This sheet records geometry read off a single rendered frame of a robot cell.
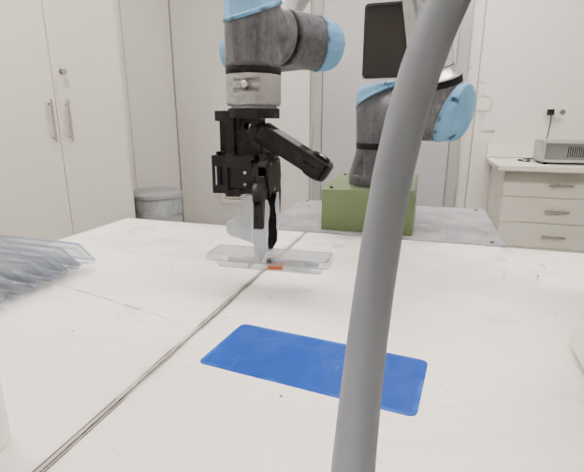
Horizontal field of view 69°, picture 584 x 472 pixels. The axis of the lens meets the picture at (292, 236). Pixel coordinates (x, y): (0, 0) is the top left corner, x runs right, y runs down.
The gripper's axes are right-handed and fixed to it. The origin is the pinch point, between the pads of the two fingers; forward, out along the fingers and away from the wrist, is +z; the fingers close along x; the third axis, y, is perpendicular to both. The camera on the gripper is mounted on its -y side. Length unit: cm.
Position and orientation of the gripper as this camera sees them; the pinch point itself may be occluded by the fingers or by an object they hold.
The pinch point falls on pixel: (269, 248)
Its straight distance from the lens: 64.0
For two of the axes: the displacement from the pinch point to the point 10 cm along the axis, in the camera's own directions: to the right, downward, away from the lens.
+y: -9.8, -0.6, 2.0
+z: -0.1, 9.7, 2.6
